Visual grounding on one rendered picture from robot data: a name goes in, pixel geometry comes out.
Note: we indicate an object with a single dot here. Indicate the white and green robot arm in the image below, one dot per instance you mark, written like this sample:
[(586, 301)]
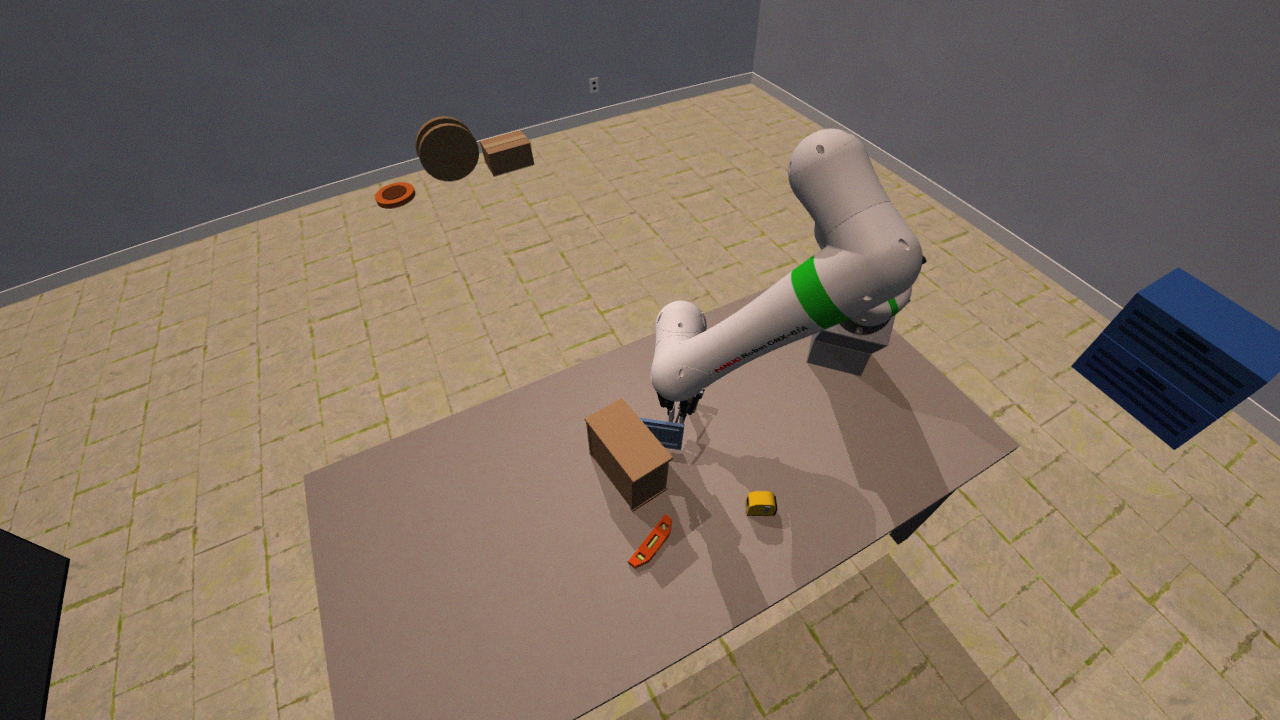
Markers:
[(869, 255)]

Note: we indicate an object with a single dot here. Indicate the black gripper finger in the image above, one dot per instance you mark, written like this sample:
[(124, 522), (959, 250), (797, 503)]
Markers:
[(685, 409), (669, 405)]

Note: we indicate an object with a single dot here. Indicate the orange spirit level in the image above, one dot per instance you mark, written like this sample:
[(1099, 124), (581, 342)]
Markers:
[(660, 537)]

